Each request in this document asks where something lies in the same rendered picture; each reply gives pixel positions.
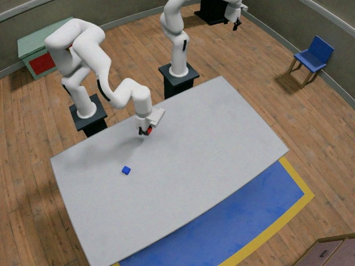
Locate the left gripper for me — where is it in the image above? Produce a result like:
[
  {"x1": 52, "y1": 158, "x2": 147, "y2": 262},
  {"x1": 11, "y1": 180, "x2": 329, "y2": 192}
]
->
[{"x1": 223, "y1": 4, "x2": 242, "y2": 31}]

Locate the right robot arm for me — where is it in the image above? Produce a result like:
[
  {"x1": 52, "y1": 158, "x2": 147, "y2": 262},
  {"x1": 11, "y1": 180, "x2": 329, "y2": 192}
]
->
[{"x1": 44, "y1": 19, "x2": 165, "y2": 128}]

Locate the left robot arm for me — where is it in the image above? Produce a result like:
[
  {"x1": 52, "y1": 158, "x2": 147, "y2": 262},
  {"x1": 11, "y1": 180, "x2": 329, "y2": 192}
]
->
[{"x1": 160, "y1": 0, "x2": 248, "y2": 77}]

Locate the blue block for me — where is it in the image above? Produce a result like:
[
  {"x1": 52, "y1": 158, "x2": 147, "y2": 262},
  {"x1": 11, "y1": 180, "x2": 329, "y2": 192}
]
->
[{"x1": 122, "y1": 166, "x2": 131, "y2": 175}]

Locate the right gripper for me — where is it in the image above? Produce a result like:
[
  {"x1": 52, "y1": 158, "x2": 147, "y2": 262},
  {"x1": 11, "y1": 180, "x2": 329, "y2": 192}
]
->
[{"x1": 135, "y1": 115, "x2": 152, "y2": 136}]

